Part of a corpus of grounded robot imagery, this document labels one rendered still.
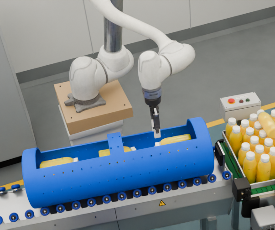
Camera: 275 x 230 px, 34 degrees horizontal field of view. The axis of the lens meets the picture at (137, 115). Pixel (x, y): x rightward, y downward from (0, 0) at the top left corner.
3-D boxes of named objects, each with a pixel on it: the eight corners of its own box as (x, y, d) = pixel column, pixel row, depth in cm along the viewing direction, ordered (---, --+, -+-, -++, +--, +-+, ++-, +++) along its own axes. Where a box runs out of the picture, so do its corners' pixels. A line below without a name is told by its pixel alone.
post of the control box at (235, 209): (230, 225, 317) (235, 112, 256) (236, 224, 318) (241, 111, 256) (232, 230, 314) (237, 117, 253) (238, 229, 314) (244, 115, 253)
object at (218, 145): (214, 160, 239) (214, 142, 231) (218, 159, 239) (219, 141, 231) (220, 173, 231) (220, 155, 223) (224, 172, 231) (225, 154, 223)
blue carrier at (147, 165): (36, 176, 239) (21, 138, 220) (198, 145, 244) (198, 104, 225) (36, 221, 217) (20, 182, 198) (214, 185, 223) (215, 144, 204)
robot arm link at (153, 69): (148, 94, 197) (172, 81, 202) (145, 63, 187) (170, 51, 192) (134, 83, 204) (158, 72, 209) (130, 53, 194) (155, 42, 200)
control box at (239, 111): (219, 112, 258) (219, 97, 251) (253, 106, 259) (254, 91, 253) (225, 122, 250) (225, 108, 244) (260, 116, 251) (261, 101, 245)
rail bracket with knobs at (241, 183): (230, 190, 225) (230, 176, 218) (244, 188, 225) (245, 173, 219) (237, 206, 217) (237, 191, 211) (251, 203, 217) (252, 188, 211)
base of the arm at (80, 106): (60, 97, 268) (59, 90, 264) (95, 86, 274) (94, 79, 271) (70, 116, 255) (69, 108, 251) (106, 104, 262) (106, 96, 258)
